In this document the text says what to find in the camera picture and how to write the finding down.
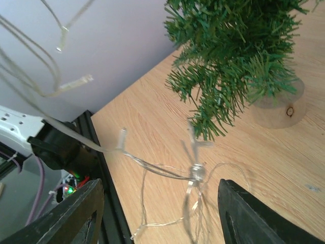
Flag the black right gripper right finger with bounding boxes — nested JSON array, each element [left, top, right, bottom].
[[218, 179, 324, 244]]

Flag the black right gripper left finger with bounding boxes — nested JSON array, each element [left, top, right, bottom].
[[1, 178, 104, 244]]

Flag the clear led string lights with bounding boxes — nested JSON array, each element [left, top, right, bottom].
[[0, 0, 253, 244]]

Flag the small green christmas tree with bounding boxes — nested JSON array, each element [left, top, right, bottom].
[[165, 1, 309, 140]]

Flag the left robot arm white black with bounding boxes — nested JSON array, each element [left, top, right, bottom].
[[1, 106, 98, 178]]

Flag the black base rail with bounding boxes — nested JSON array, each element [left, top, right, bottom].
[[73, 110, 134, 244]]

